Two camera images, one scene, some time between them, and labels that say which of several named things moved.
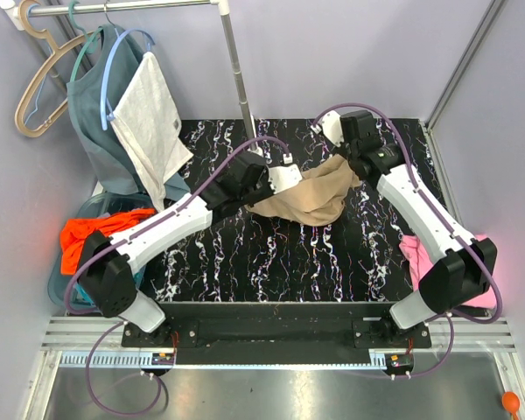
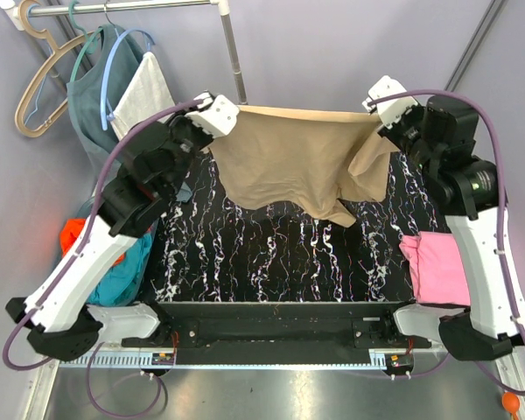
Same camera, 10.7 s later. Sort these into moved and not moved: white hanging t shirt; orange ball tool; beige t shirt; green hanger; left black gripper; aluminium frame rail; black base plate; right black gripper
Moved: right black gripper; left black gripper; beige t shirt
Not moved: aluminium frame rail; white hanging t shirt; black base plate; orange ball tool; green hanger
